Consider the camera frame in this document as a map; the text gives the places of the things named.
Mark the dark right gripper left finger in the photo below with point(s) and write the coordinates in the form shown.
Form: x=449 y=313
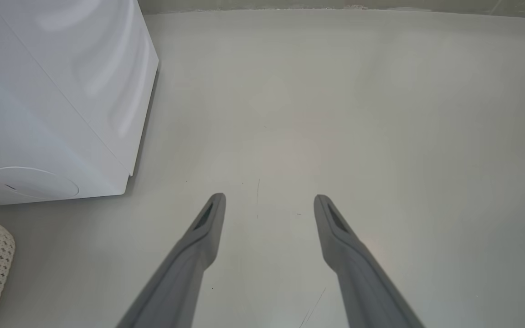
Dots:
x=185 y=273

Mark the white front-load washing machine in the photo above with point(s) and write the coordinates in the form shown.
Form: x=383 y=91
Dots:
x=39 y=114

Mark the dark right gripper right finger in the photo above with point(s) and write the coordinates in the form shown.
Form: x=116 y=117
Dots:
x=358 y=273

